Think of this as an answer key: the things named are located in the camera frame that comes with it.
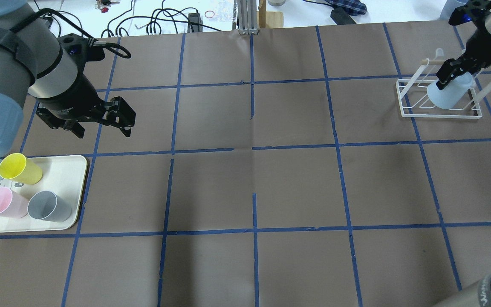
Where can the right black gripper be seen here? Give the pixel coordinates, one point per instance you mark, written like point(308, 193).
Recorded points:
point(478, 53)

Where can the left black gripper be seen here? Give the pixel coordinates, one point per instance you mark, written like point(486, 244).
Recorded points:
point(71, 99)

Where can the light blue ikea cup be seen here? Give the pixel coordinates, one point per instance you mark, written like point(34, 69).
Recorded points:
point(448, 97)

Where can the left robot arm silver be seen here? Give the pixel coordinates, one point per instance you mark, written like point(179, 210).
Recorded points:
point(36, 63)

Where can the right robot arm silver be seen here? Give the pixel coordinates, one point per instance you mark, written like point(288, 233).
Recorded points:
point(477, 54)

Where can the cream cup tray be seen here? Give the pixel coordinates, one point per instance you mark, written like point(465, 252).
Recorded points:
point(63, 175)

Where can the yellow cup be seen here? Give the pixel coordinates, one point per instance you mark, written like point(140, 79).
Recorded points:
point(18, 168)

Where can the grey cup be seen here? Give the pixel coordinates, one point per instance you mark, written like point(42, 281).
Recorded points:
point(48, 206)

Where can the pink cup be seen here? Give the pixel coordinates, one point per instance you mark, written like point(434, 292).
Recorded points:
point(12, 204)

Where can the folded plaid umbrella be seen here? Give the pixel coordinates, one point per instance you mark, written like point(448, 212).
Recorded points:
point(351, 7)

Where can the black power adapter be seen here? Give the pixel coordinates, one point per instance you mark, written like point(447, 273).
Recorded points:
point(341, 17)

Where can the wooden mug tree stand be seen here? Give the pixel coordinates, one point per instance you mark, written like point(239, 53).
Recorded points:
point(268, 19)

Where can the white wire cup rack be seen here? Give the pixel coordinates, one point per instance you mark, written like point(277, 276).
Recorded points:
point(414, 102)

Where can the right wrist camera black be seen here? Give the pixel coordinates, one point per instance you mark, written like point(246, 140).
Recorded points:
point(473, 10)

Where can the aluminium frame post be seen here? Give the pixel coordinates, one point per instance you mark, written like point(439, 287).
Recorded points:
point(247, 23)

